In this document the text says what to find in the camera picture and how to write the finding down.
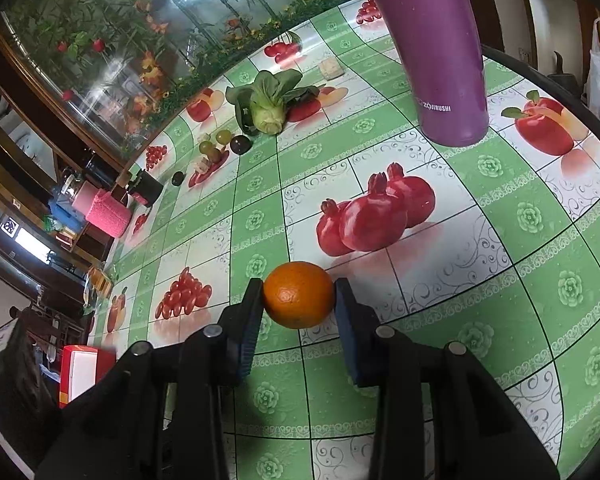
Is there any green bok choy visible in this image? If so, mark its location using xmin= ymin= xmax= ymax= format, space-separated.
xmin=225 ymin=68 xmax=318 ymax=136

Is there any small dark avocado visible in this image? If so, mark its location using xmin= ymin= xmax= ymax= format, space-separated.
xmin=171 ymin=171 xmax=185 ymax=186

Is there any small beige cake cube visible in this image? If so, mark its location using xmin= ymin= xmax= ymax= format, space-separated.
xmin=318 ymin=56 xmax=345 ymax=80

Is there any pink knitted sleeve bottle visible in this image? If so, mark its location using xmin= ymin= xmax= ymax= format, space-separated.
xmin=72 ymin=182 xmax=132 ymax=238

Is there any orange fruit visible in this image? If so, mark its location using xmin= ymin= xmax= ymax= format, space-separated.
xmin=263 ymin=261 xmax=336 ymax=330

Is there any purple thermos bottle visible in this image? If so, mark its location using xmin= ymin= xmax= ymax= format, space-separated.
xmin=376 ymin=0 xmax=488 ymax=148

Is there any dark plum fruit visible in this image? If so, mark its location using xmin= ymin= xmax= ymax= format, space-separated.
xmin=229 ymin=134 xmax=252 ymax=156

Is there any red gift box tray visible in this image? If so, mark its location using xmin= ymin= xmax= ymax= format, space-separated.
xmin=58 ymin=344 xmax=117 ymax=408

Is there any green grape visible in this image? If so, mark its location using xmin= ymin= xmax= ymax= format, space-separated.
xmin=216 ymin=129 xmax=234 ymax=145

